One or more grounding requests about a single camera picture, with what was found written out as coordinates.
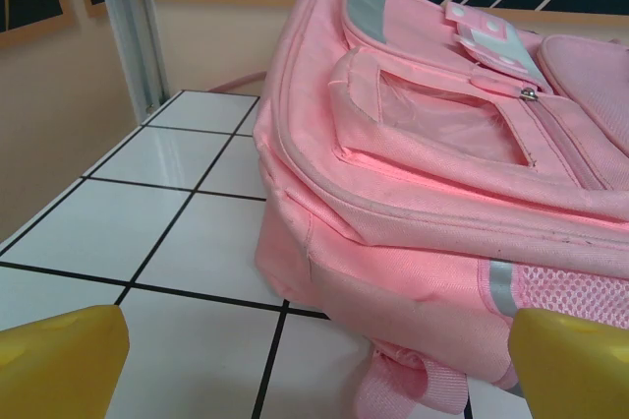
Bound pink backpack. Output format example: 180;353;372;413
208;0;629;419

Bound aluminium frame post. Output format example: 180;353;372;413
96;0;172;121

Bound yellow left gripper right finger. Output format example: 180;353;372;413
508;308;629;419

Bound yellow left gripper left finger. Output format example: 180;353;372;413
0;304;131;419

